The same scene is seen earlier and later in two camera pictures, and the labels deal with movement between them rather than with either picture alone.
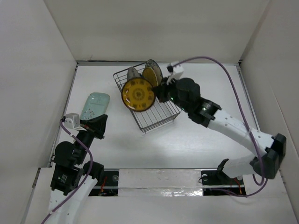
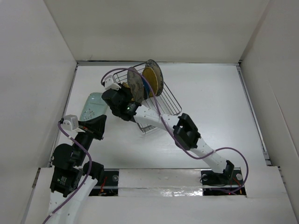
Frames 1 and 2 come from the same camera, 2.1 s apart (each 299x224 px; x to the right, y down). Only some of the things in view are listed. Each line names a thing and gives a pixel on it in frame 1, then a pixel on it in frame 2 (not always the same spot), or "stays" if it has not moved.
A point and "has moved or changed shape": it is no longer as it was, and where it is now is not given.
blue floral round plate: [151, 63] stays
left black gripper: [96, 126] stays
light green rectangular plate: [96, 105] stays
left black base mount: [109, 186] stays
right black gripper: [160, 91] to [120, 90]
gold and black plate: [138, 94] has moved or changed shape
